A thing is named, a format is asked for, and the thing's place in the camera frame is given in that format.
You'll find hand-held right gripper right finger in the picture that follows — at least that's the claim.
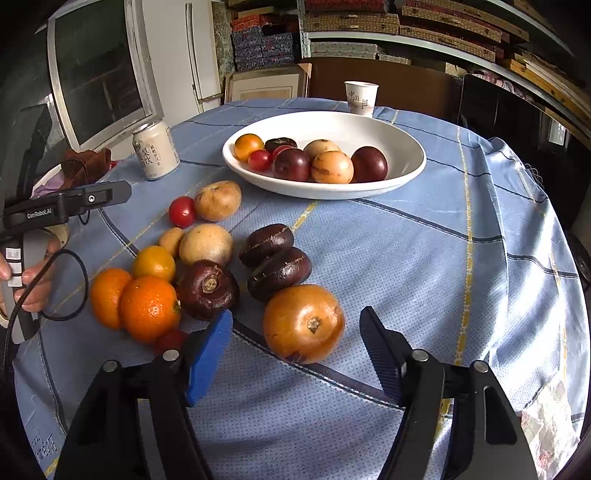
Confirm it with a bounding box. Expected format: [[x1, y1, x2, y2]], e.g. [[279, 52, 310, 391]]
[[359, 306, 539, 480]]

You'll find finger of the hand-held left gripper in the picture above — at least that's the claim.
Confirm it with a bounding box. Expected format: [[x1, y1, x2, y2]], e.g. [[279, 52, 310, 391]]
[[61, 181, 133, 217]]

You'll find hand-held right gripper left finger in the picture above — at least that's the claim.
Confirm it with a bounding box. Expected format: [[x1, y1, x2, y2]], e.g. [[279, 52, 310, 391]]
[[54, 308, 234, 480]]

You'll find dark purple mangosteen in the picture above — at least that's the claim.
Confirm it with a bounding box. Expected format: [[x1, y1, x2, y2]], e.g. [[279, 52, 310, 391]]
[[178, 260, 240, 322]]

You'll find small tan fruit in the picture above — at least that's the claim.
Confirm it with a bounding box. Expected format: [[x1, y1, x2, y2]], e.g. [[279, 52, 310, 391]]
[[158, 227, 185, 258]]

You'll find orange brown speckled fruit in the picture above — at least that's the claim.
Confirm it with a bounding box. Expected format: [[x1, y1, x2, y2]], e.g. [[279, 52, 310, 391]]
[[263, 284, 346, 365]]

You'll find small mandarin orange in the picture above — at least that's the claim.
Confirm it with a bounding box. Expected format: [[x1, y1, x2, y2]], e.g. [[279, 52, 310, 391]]
[[233, 133, 265, 162], [132, 246, 177, 283]]

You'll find tan oval fruit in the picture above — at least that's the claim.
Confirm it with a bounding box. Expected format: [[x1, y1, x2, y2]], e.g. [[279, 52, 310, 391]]
[[194, 180, 243, 222]]

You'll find dark red plum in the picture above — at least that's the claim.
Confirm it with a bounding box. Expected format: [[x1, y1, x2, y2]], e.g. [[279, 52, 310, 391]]
[[272, 148, 311, 182], [350, 146, 389, 184]]

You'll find large tan round fruit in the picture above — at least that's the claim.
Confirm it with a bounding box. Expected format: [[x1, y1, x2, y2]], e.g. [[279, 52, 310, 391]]
[[310, 150, 355, 185]]

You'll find white oval plate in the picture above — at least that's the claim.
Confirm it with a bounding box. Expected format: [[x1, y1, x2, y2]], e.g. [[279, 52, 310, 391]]
[[222, 111, 427, 200]]

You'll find pale speckled round fruit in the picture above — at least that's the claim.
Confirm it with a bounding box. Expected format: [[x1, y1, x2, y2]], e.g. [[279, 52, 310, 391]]
[[303, 139, 342, 160]]

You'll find person's left hand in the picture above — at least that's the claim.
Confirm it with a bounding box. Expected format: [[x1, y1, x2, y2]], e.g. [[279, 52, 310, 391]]
[[0, 240, 63, 319]]

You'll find brown cloth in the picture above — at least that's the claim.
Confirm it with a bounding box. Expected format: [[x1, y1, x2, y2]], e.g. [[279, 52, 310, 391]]
[[60, 148, 114, 190]]

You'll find blue checked tablecloth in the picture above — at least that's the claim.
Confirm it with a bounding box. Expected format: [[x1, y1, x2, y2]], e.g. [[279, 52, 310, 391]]
[[14, 97, 589, 480]]

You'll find cream drink can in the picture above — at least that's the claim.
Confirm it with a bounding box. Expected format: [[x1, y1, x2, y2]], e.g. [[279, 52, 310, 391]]
[[132, 119, 181, 181]]

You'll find white framed window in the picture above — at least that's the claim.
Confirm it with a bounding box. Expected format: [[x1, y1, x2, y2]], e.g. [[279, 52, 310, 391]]
[[46, 0, 155, 148]]

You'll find crumpled white paper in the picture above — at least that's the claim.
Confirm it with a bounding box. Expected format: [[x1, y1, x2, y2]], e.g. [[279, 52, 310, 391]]
[[519, 378, 585, 467]]

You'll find white narrow panel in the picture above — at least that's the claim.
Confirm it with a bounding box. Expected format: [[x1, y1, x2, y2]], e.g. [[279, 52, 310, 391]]
[[185, 0, 222, 112]]

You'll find green mottled panel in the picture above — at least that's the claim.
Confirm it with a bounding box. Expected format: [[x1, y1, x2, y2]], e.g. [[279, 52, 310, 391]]
[[212, 0, 236, 75]]

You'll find stack of blue patterned boxes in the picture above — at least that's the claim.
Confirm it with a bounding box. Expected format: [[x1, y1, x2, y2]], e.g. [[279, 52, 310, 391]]
[[231, 28, 296, 72]]

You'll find orange patterned box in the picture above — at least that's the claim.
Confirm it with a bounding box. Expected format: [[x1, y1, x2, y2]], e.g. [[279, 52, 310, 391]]
[[231, 14, 266, 31]]

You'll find white paper cup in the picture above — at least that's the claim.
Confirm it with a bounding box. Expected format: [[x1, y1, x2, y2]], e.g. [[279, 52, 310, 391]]
[[344, 81, 379, 117]]

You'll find black glossy panel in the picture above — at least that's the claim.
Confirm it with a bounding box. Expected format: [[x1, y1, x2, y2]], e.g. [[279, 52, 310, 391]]
[[458, 73, 591, 195]]

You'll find dark wooden chair back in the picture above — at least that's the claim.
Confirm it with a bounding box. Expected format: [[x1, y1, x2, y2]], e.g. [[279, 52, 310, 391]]
[[302, 56, 462, 118]]

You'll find white metal shelf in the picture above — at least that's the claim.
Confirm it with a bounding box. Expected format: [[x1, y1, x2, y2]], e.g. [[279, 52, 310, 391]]
[[295, 0, 591, 139]]

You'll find pink floral cloth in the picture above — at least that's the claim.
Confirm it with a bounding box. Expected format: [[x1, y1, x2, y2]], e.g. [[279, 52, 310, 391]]
[[471, 69, 527, 100]]

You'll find stack of patterned flat boxes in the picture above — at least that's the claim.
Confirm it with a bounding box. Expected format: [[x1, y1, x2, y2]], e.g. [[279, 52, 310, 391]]
[[302, 0, 578, 121]]

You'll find black cable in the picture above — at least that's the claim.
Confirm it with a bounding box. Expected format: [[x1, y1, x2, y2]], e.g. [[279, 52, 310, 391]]
[[0, 249, 90, 365]]

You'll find wooden picture frame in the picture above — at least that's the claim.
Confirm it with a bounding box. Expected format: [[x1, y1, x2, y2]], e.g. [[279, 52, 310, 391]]
[[224, 62, 312, 104]]

